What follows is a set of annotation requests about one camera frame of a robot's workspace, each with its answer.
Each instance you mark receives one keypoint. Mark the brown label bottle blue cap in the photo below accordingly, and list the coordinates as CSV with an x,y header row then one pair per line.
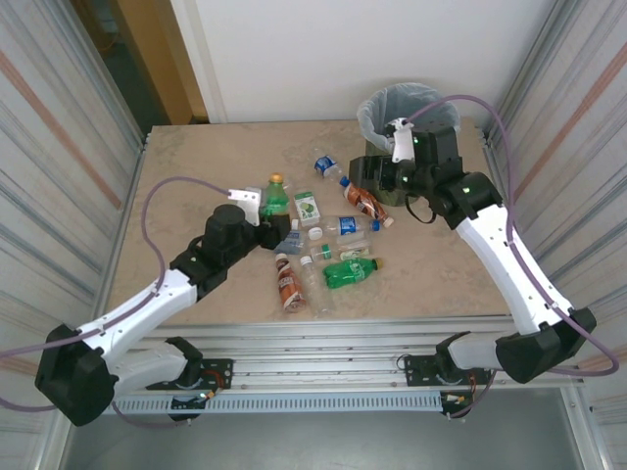
x,y
362,198

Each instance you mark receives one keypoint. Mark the clear bottle grey-blue label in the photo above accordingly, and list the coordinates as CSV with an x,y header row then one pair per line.
x,y
294,242

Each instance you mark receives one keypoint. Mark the white bottle lime label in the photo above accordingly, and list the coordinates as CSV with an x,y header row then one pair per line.
x,y
307,208

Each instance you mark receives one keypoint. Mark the green soda bottle yellow cap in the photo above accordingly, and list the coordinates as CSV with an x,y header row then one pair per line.
x,y
348,272
275,196

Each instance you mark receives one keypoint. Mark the crushed clear bottle blue label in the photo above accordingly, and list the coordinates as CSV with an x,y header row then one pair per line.
x,y
323,165

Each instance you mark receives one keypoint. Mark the small bottle green label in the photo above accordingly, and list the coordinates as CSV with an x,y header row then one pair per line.
x,y
323,252

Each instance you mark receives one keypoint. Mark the brown drink bottle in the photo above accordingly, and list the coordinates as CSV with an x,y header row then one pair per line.
x,y
290,284

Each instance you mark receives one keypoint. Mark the water bottle bright blue label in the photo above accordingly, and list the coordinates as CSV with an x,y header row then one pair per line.
x,y
348,225

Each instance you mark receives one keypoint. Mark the clear bottle white cap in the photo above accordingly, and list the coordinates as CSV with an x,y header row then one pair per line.
x,y
318,294

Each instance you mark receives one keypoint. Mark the bottle green white label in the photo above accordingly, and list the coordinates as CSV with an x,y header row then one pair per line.
x,y
352,254

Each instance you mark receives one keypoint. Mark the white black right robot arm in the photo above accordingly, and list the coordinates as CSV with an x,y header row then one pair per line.
x,y
514,274

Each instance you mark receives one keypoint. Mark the green waste bin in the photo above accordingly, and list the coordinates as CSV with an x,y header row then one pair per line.
x,y
392,198

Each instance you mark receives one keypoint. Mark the translucent plastic bin liner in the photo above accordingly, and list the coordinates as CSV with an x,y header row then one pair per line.
x,y
387,103

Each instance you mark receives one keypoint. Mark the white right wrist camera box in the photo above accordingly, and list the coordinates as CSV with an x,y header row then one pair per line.
x,y
402,144

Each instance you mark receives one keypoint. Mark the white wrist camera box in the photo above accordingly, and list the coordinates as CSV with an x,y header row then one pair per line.
x,y
250,205
402,144

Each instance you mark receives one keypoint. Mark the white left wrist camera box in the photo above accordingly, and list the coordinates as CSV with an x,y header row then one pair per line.
x,y
250,205

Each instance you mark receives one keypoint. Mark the aluminium frame rails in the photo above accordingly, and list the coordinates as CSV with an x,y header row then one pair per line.
x,y
318,340

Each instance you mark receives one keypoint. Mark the brown wooden door frame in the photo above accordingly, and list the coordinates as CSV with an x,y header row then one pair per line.
x,y
166,59

